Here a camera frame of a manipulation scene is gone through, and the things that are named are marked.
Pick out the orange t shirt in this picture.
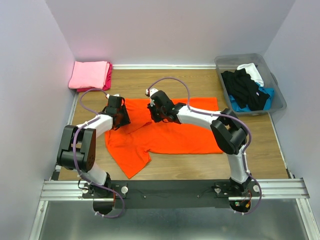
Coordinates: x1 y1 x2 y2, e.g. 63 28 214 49
104 98 222 179

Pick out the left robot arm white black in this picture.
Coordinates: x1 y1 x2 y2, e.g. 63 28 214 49
56 103 131 198

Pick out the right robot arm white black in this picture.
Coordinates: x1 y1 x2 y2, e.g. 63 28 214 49
147 102 252 196

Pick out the folded magenta shirt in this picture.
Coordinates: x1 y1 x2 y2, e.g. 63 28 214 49
76 62 113 93

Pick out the folded light pink shirt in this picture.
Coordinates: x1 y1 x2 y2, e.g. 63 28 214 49
68 61 110 90

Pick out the clear plastic bin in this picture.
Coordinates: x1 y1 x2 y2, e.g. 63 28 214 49
214 53 287 116

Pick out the black shirt in bin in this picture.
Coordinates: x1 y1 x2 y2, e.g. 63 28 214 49
221 69 260 96

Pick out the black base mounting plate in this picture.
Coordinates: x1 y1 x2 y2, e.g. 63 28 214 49
81 179 261 213

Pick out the white shirt in bin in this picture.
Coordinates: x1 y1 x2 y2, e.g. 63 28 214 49
236 63 265 87

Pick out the blue shirt in bin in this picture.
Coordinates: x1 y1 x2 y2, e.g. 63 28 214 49
228 86 275 113

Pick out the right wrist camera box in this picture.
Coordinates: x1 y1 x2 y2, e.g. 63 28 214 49
145 88 174 109

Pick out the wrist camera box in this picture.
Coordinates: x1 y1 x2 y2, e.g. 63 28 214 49
107 94 125 109
145 88 174 109

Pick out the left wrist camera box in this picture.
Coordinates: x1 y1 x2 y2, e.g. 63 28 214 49
107 94 125 109

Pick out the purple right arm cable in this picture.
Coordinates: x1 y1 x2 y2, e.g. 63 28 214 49
146 76 254 176

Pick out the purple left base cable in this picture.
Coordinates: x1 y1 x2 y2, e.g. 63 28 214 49
87 183 126 220

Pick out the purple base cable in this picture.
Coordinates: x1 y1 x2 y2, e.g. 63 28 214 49
87 183 126 220
233 174 263 216

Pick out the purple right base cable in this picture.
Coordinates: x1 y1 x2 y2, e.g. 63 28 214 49
233 174 263 216

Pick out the aluminium front rail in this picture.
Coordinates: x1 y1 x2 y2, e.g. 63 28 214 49
40 178 310 201

